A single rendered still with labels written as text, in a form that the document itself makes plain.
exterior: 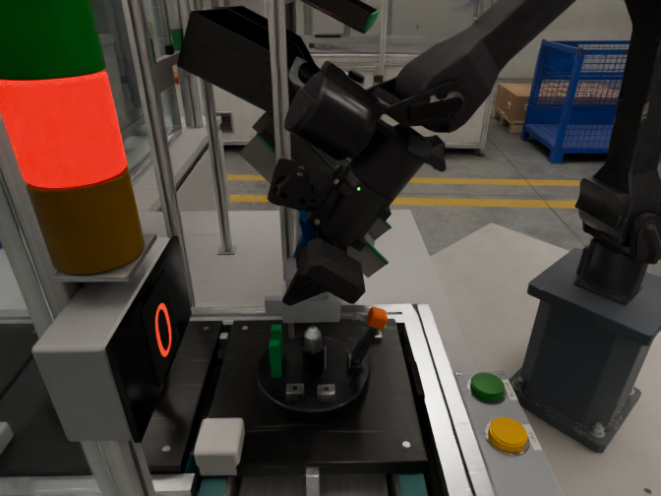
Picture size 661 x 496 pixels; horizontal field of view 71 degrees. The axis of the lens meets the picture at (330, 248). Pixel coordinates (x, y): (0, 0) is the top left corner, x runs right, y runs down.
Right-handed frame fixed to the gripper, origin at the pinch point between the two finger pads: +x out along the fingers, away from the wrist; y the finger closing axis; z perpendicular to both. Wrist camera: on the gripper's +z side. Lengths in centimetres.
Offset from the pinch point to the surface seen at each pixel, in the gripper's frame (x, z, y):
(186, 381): 21.9, 3.2, 0.2
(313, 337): 6.8, -5.7, 0.8
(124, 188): -9.1, 16.8, 19.3
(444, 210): 41, -139, -262
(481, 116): -23, -167, -388
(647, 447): -3, -53, 2
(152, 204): 49, 23, -80
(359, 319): 1.9, -8.9, 0.4
